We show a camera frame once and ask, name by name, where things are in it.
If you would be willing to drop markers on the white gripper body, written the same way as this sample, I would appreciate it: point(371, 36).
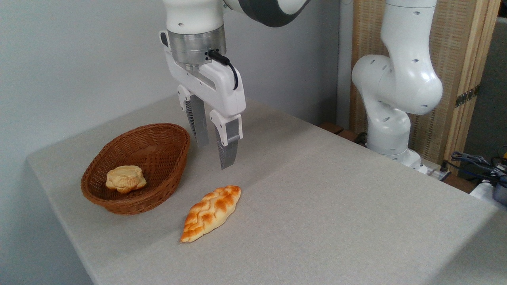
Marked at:
point(222, 89)

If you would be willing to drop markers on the golden braided bread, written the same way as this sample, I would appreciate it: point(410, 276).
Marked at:
point(212, 211)

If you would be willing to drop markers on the bamboo folding screen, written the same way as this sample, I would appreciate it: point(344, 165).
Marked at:
point(455, 51)

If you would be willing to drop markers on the brown wicker basket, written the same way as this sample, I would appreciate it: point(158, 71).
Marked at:
point(158, 150)

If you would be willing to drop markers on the brown wooden block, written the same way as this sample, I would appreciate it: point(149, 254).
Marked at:
point(330, 127)

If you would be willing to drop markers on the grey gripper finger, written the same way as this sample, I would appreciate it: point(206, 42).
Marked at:
point(229, 144)
point(198, 122)

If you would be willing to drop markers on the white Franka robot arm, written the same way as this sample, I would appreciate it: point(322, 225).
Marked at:
point(396, 79)

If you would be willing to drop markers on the pale round bread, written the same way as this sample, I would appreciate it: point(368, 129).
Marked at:
point(125, 178)

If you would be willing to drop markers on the dark metal screen hinge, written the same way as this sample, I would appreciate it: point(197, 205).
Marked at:
point(467, 96)

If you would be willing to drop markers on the grey tablecloth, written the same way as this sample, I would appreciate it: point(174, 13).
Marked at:
point(317, 206)

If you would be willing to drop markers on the white box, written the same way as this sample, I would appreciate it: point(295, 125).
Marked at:
point(482, 194)

